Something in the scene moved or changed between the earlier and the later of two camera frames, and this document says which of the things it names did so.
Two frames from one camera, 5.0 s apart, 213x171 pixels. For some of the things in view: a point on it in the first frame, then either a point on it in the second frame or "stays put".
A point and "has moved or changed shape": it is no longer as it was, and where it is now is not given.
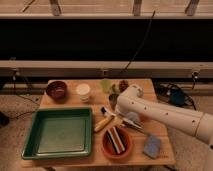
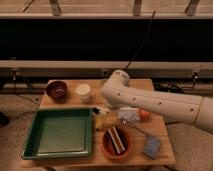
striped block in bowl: x=116 y=138 stays put
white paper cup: x=83 y=90 stays put
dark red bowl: x=57 y=90 stays put
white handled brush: x=124 y=120 has moved or changed shape
